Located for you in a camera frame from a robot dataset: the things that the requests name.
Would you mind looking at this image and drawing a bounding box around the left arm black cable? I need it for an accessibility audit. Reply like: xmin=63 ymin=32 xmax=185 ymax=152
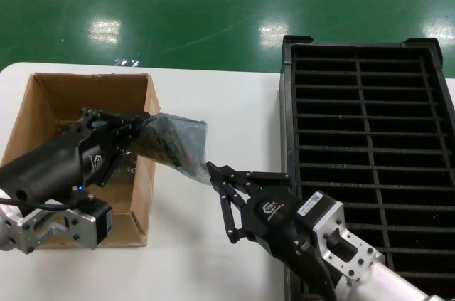
xmin=0 ymin=196 xmax=77 ymax=210

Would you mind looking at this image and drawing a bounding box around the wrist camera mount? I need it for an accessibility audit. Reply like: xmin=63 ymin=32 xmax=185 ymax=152
xmin=16 ymin=186 xmax=114 ymax=254
xmin=296 ymin=190 xmax=387 ymax=280

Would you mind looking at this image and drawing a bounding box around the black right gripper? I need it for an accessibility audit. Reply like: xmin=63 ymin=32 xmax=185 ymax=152
xmin=207 ymin=161 xmax=338 ymax=301

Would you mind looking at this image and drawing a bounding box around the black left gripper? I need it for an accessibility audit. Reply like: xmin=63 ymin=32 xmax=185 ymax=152
xmin=0 ymin=107 xmax=152 ymax=210

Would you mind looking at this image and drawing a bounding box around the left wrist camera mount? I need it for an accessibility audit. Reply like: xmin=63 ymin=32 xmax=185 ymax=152
xmin=16 ymin=186 xmax=114 ymax=254

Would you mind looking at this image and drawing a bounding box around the brown cardboard box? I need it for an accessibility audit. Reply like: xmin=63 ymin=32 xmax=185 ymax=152
xmin=0 ymin=72 xmax=161 ymax=248

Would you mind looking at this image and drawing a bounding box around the black slotted plastic container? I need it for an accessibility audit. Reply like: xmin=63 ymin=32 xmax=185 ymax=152
xmin=277 ymin=34 xmax=455 ymax=301

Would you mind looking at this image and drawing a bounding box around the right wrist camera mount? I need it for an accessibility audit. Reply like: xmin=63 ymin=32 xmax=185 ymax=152
xmin=296 ymin=190 xmax=387 ymax=280

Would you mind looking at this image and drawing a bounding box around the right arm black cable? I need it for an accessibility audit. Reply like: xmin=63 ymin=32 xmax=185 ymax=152
xmin=293 ymin=240 xmax=338 ymax=301

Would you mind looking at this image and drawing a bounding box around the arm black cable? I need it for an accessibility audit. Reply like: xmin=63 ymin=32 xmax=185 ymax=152
xmin=293 ymin=240 xmax=338 ymax=301
xmin=0 ymin=196 xmax=77 ymax=210

